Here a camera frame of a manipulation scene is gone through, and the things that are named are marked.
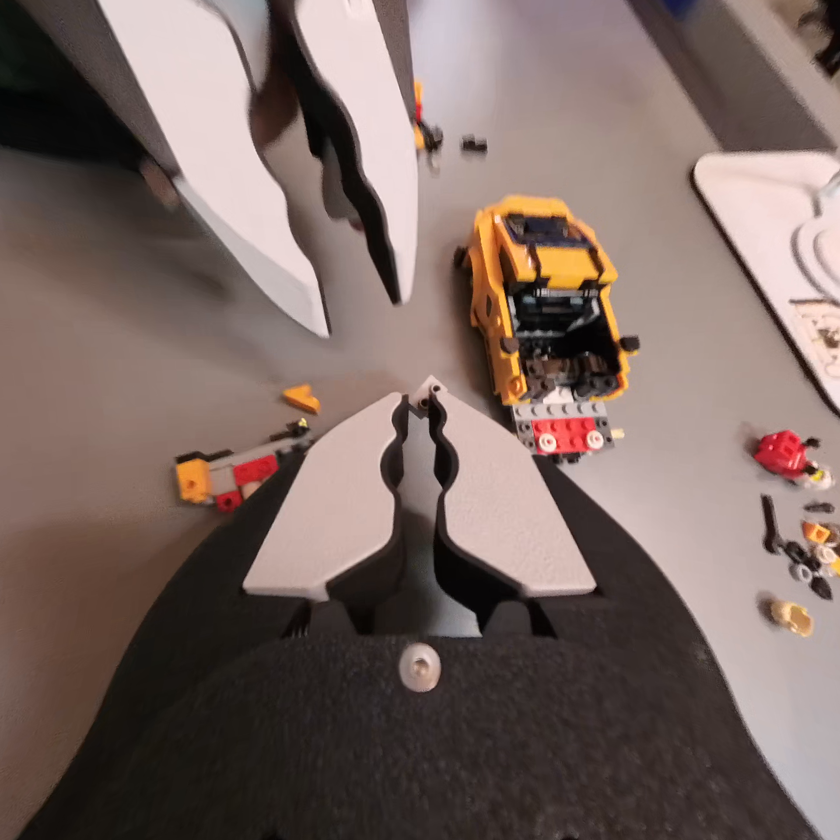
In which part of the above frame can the yellow lego car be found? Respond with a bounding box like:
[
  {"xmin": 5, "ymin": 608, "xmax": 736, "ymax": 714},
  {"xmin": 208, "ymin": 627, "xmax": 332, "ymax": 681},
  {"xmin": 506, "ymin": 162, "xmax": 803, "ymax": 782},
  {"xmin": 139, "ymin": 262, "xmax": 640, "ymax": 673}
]
[{"xmin": 453, "ymin": 195, "xmax": 641, "ymax": 467}]

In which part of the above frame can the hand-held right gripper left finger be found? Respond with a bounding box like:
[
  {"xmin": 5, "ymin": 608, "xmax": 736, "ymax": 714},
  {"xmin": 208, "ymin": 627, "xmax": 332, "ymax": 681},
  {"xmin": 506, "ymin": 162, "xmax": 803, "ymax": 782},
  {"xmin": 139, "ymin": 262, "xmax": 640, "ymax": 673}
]
[{"xmin": 243, "ymin": 392, "xmax": 411, "ymax": 631}]

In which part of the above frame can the printed sticker sheet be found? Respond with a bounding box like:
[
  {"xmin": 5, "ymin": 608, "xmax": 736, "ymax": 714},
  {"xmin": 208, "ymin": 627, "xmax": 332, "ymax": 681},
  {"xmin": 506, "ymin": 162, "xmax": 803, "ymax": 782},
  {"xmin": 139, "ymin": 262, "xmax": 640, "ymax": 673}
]
[{"xmin": 789, "ymin": 298, "xmax": 840, "ymax": 382}]

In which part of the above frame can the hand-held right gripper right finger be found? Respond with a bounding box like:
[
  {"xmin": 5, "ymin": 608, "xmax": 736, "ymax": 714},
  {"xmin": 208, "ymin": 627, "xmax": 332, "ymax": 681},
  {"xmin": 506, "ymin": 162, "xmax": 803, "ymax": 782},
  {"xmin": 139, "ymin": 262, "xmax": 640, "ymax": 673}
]
[{"xmin": 430, "ymin": 391, "xmax": 598, "ymax": 634}]

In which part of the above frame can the black lego wrench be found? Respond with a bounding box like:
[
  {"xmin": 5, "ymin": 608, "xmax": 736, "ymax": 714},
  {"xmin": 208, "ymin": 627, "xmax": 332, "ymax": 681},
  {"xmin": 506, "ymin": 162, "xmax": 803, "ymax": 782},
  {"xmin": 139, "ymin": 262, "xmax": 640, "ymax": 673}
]
[{"xmin": 760, "ymin": 494, "xmax": 783, "ymax": 556}]

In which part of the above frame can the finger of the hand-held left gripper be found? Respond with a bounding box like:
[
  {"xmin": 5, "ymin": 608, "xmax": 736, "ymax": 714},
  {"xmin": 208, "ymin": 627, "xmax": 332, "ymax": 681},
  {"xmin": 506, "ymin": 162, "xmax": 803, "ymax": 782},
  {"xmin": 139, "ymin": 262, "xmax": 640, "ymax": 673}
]
[
  {"xmin": 98, "ymin": 0, "xmax": 331, "ymax": 340},
  {"xmin": 289, "ymin": 0, "xmax": 421, "ymax": 307}
]

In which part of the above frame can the red black lego piece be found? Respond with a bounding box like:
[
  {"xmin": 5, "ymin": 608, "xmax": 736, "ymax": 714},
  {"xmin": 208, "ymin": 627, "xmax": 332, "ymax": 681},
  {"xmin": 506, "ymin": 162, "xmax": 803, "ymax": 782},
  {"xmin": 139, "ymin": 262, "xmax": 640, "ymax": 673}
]
[{"xmin": 751, "ymin": 428, "xmax": 834, "ymax": 490}]

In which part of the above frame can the white book stand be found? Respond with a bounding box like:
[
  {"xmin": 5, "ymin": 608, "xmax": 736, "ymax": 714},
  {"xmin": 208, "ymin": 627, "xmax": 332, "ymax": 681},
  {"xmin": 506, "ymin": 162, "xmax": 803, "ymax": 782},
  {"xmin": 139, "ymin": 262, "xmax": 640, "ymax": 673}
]
[{"xmin": 691, "ymin": 150, "xmax": 840, "ymax": 416}]

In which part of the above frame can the black office chair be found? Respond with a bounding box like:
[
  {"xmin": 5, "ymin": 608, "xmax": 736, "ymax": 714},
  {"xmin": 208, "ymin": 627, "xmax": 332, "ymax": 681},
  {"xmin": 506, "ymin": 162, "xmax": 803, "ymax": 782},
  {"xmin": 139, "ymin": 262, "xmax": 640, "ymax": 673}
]
[{"xmin": 796, "ymin": 0, "xmax": 840, "ymax": 74}]

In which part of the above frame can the orange black lego piece pile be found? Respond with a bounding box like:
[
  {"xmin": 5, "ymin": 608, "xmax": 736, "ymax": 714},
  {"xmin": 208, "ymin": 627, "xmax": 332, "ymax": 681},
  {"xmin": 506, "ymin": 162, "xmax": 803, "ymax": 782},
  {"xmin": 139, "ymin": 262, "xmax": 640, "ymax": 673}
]
[{"xmin": 412, "ymin": 79, "xmax": 445, "ymax": 173}]

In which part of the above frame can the grey black lego piece pile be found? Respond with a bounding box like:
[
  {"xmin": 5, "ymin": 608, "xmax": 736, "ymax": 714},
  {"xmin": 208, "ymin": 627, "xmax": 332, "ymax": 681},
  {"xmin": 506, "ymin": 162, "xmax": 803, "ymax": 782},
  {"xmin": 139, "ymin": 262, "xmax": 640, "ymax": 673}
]
[{"xmin": 784, "ymin": 500, "xmax": 840, "ymax": 602}]

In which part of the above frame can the red grey lego subassembly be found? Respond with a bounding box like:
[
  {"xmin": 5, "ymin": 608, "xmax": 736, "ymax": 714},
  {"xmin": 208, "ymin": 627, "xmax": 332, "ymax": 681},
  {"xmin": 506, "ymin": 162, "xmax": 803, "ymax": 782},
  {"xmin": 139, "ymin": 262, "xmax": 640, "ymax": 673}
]
[{"xmin": 173, "ymin": 419, "xmax": 317, "ymax": 514}]

